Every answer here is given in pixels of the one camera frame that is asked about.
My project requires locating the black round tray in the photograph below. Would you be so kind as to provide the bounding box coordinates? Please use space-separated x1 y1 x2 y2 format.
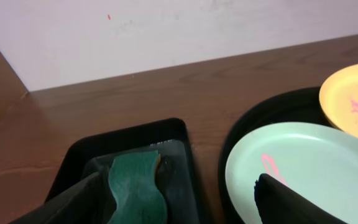
218 87 332 223

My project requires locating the black rectangular tray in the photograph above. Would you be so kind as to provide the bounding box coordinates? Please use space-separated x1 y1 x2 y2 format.
46 118 213 223

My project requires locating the yellow plate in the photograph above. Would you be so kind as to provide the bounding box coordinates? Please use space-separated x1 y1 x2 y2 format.
319 64 358 138

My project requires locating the mint green plate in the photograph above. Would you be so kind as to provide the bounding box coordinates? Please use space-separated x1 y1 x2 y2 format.
225 122 358 223

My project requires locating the green scouring sponge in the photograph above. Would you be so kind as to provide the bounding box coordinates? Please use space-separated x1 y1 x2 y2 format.
108 151 168 224

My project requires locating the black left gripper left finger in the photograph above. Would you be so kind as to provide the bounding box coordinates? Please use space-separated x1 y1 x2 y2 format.
11 172 116 224

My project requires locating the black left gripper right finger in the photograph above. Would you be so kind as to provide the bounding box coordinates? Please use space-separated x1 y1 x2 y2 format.
254 174 344 224

